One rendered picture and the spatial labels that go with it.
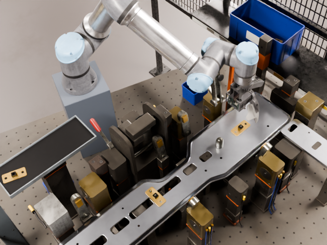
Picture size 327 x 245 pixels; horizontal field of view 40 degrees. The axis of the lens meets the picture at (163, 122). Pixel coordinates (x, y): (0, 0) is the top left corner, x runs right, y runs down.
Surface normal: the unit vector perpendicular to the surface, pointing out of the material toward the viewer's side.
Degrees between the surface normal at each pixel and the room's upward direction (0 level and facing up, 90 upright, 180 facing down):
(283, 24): 90
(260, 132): 0
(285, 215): 0
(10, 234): 90
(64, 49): 8
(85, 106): 90
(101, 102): 90
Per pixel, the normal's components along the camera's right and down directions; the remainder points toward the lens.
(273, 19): -0.73, 0.57
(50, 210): -0.05, -0.60
